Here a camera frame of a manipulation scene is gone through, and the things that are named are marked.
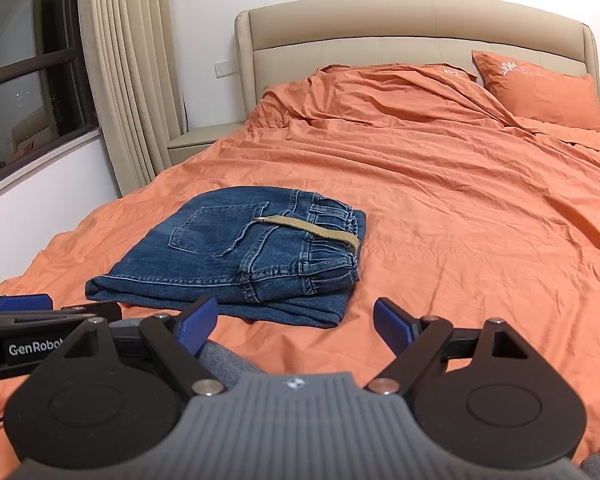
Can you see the beige padded headboard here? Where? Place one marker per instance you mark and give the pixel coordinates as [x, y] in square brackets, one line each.
[380, 35]

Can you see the dark framed window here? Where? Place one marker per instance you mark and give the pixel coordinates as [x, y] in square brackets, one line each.
[20, 110]

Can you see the orange pillow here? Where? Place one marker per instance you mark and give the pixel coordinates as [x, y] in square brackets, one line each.
[540, 95]
[445, 72]

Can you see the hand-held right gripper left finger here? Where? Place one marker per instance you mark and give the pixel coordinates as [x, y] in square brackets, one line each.
[197, 326]

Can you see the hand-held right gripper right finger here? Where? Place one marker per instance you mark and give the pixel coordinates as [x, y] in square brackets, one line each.
[390, 326]

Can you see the tan woven belt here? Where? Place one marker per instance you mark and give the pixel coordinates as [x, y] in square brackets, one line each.
[305, 225]

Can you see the blue denim pants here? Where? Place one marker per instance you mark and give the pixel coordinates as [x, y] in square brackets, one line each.
[205, 260]

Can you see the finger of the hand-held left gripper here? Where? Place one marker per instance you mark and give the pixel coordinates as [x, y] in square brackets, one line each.
[22, 303]
[80, 312]

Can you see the orange duvet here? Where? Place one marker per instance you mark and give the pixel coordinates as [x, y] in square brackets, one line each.
[455, 210]

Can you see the beige nightstand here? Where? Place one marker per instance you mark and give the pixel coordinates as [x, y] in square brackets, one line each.
[200, 142]

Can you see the white wall plate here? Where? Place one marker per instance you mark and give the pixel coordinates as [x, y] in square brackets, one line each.
[222, 68]

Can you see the beige curtain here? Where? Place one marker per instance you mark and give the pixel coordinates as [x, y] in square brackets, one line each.
[130, 60]

